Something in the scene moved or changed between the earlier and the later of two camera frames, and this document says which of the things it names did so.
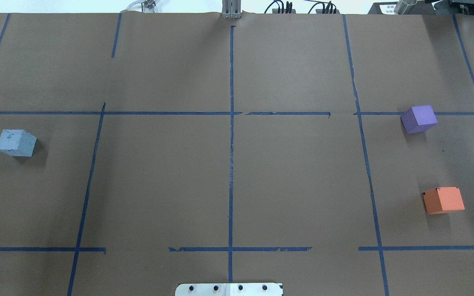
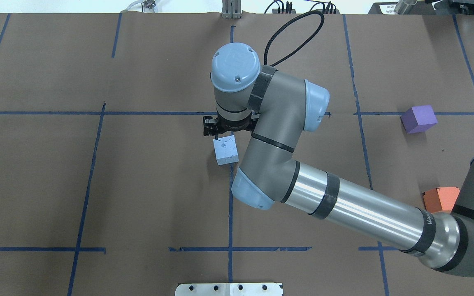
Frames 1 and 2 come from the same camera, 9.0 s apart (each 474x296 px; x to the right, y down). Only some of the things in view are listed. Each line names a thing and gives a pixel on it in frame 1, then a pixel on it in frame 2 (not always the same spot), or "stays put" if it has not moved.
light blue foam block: (17, 142) → (226, 150)
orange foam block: (441, 200) stays put
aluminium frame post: (231, 9) stays put
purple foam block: (419, 119) stays put
